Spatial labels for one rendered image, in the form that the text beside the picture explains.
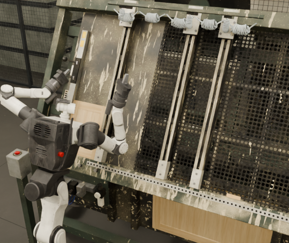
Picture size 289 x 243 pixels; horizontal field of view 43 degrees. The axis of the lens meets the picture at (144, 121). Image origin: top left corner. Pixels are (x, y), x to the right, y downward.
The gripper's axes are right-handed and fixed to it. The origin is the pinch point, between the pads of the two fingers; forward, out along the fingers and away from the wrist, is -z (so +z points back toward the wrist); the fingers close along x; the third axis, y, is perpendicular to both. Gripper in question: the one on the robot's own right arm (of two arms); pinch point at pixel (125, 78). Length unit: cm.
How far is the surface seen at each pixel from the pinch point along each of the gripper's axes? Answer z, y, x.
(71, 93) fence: 46, -2, 61
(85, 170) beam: 85, -2, 15
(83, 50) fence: 15, 7, 74
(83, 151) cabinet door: 77, 0, 27
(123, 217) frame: 135, 40, 4
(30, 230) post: 160, -28, 32
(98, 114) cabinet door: 50, 10, 36
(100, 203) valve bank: 100, 4, -6
